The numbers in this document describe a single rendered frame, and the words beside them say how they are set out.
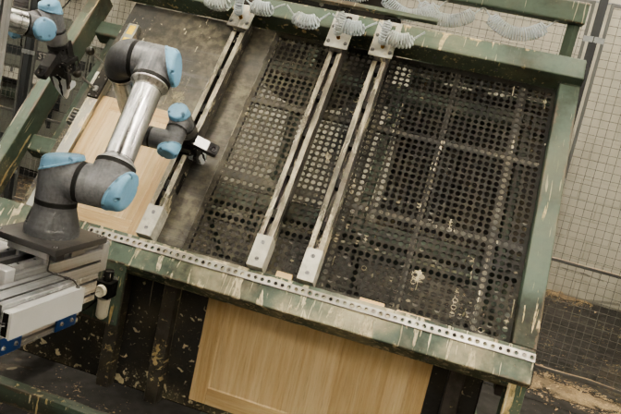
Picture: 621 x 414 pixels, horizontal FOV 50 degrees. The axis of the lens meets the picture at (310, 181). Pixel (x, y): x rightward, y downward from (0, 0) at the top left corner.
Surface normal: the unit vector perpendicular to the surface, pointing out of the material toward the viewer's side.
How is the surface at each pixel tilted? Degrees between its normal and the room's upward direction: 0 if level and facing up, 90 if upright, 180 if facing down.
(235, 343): 90
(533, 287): 55
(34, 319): 90
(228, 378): 90
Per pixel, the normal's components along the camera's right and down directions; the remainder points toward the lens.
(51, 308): 0.92, 0.25
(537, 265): -0.07, -0.48
